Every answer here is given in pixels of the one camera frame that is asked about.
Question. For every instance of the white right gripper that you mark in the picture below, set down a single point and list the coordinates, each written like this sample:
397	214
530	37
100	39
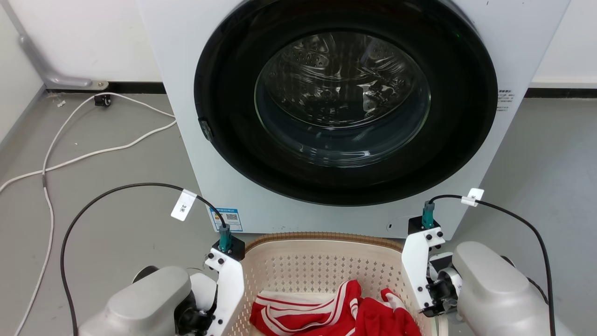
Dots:
414	270

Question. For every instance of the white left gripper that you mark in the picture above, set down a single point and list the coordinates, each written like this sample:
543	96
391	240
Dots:
232	287

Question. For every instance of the beige perforated plastic laundry basket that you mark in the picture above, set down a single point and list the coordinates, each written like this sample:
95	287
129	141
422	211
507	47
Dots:
308	270

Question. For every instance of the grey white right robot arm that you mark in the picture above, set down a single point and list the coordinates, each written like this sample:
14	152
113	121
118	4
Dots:
494	289

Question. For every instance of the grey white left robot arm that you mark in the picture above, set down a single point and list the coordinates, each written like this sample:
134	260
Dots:
144	298

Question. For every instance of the red white-striped garment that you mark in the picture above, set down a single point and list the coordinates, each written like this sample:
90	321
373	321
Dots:
373	319

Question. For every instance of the blue energy label sticker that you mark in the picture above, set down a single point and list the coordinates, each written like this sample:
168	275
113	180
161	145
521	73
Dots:
226	219

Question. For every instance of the black round washer door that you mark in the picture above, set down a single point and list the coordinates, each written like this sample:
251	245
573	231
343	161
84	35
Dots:
233	154

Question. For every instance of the white text label sticker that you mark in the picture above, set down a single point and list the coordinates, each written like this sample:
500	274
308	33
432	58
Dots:
504	99

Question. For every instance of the small black floor socket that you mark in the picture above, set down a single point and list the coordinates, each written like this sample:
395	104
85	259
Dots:
102	100

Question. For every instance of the white front-load washing machine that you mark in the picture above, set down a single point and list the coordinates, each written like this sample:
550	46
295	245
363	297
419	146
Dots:
513	42

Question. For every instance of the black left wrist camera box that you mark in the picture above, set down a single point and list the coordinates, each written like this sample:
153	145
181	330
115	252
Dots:
227	245

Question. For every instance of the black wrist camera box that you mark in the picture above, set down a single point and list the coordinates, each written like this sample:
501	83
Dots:
227	245
426	218

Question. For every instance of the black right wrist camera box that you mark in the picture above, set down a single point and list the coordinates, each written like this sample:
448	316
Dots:
426	218

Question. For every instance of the grey wall pipe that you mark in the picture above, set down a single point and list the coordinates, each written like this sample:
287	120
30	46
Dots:
37	60

